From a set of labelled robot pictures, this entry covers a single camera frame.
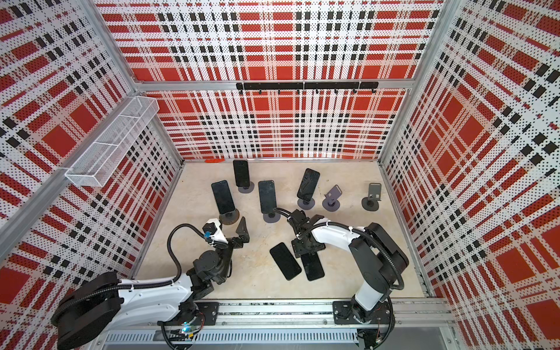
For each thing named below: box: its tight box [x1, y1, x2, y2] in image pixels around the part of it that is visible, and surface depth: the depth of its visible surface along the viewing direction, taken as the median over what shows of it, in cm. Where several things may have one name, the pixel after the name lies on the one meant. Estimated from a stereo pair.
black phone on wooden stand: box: [211, 180, 236, 215], surface depth 93 cm
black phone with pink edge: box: [296, 167, 321, 202], surface depth 99 cm
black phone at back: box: [232, 159, 251, 187], surface depth 101 cm
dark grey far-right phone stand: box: [360, 183, 383, 212], surface depth 100 cm
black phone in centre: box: [258, 180, 278, 214], surface depth 95 cm
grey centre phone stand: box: [262, 212, 281, 224], surface depth 100 cm
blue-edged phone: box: [300, 251, 325, 282], surface depth 86 cm
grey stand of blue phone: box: [322, 183, 343, 213], surface depth 100 cm
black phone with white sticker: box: [269, 242, 302, 281], surface depth 89 cm
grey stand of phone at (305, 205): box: [297, 198, 315, 210], surface depth 106 cm
